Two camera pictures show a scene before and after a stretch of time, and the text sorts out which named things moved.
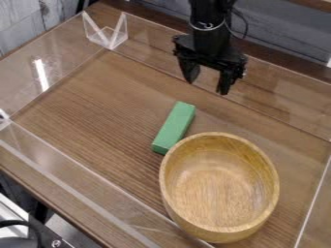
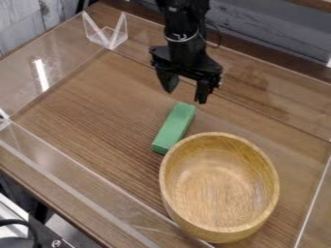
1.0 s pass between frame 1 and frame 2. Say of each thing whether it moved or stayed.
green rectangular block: stayed
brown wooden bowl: stayed
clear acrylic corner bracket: stayed
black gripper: moved
